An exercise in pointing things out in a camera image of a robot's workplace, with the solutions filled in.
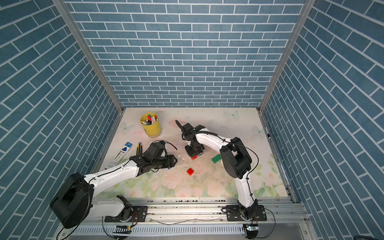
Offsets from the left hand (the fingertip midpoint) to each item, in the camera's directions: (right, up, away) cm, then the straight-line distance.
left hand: (176, 162), depth 85 cm
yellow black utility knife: (-26, +6, +11) cm, 29 cm away
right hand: (+10, +3, +7) cm, 12 cm away
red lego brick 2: (+8, -6, +1) cm, 10 cm away
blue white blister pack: (-37, +2, +8) cm, 37 cm away
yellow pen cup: (-20, +23, +14) cm, 33 cm away
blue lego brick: (-5, -4, +3) cm, 7 cm away
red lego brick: (+10, +1, +6) cm, 12 cm away
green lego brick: (+24, +1, +6) cm, 25 cm away
